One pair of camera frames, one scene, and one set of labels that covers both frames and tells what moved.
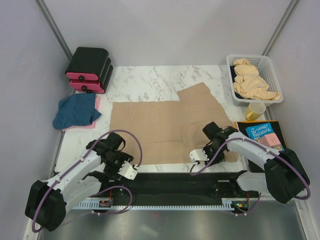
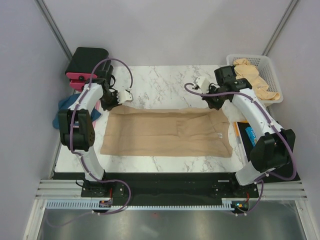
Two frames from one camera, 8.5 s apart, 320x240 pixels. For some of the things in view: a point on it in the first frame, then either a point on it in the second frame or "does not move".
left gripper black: x=113 y=172 → x=110 y=107
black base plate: x=154 y=186 does not move
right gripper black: x=205 y=150 → x=211 y=105
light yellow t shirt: x=249 y=84 does not move
